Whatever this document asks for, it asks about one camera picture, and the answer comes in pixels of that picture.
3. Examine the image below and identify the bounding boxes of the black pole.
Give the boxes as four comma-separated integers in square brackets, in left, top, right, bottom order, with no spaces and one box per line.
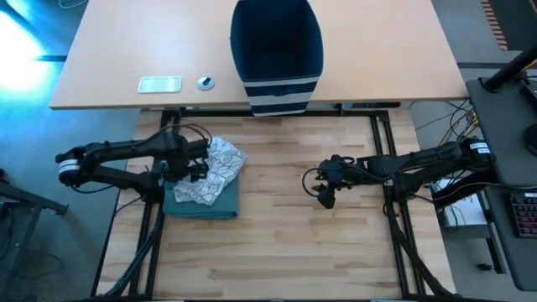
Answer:
[482,44,537,93]

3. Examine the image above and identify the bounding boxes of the white patterned cloth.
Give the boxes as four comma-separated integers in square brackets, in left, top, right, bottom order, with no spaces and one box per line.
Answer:
[173,136,248,206]

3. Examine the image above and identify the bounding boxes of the black aluminium table frame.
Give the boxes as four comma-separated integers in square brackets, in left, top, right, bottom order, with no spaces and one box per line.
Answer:
[90,107,456,302]

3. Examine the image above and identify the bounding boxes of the yellow cable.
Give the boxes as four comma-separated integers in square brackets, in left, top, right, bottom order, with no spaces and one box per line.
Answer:
[440,112,479,146]

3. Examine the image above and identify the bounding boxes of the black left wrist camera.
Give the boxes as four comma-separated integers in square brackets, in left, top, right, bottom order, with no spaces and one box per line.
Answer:
[161,131,189,148]

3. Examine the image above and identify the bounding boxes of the white box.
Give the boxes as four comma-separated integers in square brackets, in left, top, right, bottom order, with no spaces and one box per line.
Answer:
[431,178,490,240]

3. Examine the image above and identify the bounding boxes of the black support bar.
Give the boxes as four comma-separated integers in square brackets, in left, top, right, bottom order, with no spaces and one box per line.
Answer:
[431,167,498,209]

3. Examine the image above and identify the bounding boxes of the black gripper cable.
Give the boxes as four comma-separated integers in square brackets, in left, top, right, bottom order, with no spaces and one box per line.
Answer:
[301,166,325,198]
[161,122,214,148]

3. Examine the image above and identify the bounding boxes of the beige wooden desk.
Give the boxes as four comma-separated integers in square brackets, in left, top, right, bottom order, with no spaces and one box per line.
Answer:
[49,0,469,111]

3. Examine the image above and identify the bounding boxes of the navy white striped fabric bin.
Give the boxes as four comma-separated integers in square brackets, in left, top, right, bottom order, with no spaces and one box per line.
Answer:
[229,0,325,117]

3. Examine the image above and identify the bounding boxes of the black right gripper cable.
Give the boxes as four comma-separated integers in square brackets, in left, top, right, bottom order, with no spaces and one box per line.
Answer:
[301,166,325,198]

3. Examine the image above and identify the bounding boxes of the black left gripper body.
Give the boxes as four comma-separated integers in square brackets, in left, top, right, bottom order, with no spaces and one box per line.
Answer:
[161,142,195,181]

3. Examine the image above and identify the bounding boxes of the black metal stand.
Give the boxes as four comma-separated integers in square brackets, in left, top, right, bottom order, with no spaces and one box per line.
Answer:
[0,167,70,302]

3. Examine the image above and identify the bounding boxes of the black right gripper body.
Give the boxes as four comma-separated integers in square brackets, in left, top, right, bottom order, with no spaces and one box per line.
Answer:
[329,161,364,188]

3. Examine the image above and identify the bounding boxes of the black flat device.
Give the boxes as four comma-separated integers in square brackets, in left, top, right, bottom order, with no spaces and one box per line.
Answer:
[519,79,537,111]

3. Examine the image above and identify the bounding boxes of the teal shirt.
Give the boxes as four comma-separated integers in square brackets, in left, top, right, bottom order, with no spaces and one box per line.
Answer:
[162,174,240,221]

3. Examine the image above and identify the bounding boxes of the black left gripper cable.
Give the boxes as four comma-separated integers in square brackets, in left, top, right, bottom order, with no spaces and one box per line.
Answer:
[161,122,214,148]

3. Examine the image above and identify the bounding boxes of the black keyboard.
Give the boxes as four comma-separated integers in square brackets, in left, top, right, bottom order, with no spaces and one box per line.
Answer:
[509,191,537,239]

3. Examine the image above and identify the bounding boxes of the grey desk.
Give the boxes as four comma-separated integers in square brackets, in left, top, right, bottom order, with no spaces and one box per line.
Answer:
[466,77,537,293]

